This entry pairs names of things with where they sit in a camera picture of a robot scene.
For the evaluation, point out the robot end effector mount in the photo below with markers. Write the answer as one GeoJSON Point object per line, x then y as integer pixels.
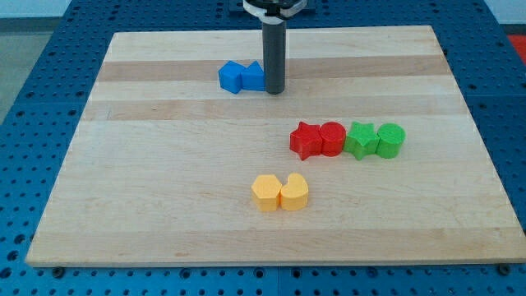
{"type": "Point", "coordinates": [273, 10]}

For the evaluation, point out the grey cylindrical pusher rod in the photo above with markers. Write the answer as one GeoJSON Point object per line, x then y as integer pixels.
{"type": "Point", "coordinates": [274, 49]}

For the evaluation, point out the blue cube block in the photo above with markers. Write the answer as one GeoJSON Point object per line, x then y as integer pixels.
{"type": "Point", "coordinates": [230, 76]}

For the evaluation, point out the yellow hexagon block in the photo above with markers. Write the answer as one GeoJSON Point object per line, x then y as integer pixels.
{"type": "Point", "coordinates": [265, 192]}

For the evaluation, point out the blue triangle block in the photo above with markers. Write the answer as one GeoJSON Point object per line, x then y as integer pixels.
{"type": "Point", "coordinates": [253, 77]}

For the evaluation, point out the red star block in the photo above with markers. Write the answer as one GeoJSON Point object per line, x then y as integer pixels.
{"type": "Point", "coordinates": [306, 140]}

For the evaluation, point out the red cylinder block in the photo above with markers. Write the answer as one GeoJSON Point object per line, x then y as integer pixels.
{"type": "Point", "coordinates": [333, 136]}

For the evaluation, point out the green star block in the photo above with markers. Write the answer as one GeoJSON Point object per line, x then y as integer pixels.
{"type": "Point", "coordinates": [361, 140]}

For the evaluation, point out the green cylinder block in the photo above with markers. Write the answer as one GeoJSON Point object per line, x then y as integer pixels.
{"type": "Point", "coordinates": [391, 138]}

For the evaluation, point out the wooden board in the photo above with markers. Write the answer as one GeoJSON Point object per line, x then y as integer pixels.
{"type": "Point", "coordinates": [160, 167]}

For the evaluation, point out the yellow heart block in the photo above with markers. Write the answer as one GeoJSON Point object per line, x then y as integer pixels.
{"type": "Point", "coordinates": [295, 193]}

